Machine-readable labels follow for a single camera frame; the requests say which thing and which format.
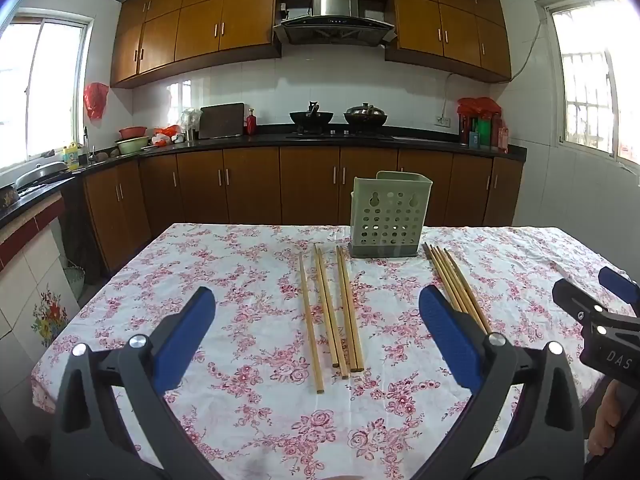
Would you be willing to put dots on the steel range hood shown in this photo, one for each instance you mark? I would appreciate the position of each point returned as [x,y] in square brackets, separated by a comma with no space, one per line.
[332,0]

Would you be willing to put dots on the sliding window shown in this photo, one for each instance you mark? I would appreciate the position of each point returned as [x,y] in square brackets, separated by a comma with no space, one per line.
[45,90]

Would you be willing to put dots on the pink floral tablecloth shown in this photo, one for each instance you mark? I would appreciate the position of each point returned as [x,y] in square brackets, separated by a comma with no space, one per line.
[225,270]

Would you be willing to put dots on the clear plastic bags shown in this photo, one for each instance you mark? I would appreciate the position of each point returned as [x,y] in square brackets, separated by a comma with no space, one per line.
[190,119]

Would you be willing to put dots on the black gas stove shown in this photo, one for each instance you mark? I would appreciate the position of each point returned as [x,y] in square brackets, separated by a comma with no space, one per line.
[340,135]

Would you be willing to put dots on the dark pot with lid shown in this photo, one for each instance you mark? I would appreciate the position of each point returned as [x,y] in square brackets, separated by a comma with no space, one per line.
[365,116]

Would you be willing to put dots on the yellow detergent bottle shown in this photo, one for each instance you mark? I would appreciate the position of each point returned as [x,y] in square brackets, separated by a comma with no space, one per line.
[71,157]

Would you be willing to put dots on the dark cutting board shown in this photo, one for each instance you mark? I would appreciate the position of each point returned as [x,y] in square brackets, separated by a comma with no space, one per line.
[221,120]

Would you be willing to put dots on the red bottle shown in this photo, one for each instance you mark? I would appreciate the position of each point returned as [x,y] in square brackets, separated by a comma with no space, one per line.
[251,124]

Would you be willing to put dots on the white wall socket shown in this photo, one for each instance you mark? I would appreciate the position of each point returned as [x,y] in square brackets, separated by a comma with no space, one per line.
[443,122]

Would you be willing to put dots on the metal faucet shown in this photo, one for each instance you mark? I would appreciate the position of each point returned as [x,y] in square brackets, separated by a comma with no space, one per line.
[86,145]

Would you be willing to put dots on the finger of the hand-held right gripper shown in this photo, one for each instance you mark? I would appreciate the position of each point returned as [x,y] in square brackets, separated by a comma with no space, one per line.
[575,299]
[620,285]

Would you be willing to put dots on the red packet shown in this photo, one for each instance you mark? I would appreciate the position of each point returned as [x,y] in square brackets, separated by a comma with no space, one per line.
[503,140]

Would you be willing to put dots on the blue box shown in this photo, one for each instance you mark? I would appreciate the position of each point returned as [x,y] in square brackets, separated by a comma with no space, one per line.
[474,139]

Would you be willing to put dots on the metal pan lid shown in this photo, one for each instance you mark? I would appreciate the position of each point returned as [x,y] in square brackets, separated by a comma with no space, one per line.
[40,172]

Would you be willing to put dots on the black kitchen countertop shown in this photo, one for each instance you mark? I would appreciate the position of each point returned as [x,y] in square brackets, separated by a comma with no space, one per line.
[225,141]

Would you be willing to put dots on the hanging red plastic bag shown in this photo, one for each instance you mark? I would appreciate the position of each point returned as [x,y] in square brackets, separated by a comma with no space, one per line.
[96,101]

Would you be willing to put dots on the barred window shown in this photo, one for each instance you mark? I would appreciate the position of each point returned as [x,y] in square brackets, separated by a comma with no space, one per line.
[590,80]

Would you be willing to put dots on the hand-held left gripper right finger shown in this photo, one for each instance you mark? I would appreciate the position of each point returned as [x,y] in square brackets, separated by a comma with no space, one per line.
[450,330]

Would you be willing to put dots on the black wok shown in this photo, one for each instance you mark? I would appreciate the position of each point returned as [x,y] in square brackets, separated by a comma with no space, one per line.
[311,117]

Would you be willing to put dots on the brown lower kitchen cabinets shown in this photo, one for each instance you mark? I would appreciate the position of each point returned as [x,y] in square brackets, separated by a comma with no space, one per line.
[250,185]

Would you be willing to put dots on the green box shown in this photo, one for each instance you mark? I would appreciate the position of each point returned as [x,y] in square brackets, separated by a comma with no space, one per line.
[483,132]

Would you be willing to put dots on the clear glass jar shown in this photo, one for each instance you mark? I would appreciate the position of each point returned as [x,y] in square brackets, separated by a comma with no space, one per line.
[75,280]

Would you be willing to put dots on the person's right hand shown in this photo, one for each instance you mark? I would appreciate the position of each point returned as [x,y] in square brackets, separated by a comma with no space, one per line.
[604,420]

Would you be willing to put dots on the green basin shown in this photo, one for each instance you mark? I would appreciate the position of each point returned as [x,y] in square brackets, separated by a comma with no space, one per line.
[132,146]

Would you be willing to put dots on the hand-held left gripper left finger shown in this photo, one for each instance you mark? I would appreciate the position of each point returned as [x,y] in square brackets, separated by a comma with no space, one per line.
[187,330]

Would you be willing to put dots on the brown upper kitchen cabinets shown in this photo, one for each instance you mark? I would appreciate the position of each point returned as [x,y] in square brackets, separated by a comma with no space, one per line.
[200,25]

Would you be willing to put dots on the green perforated chopstick holder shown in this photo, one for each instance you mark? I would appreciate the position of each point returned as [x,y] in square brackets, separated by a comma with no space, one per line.
[390,220]

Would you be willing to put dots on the red basin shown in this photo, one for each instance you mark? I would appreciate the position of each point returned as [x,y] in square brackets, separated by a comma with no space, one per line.
[133,132]

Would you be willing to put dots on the small red plastic bag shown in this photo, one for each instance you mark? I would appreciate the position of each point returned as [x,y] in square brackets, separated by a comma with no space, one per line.
[169,133]

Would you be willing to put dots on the brown kitchen cabinets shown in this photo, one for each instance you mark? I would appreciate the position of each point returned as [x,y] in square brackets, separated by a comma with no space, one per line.
[200,25]
[250,185]

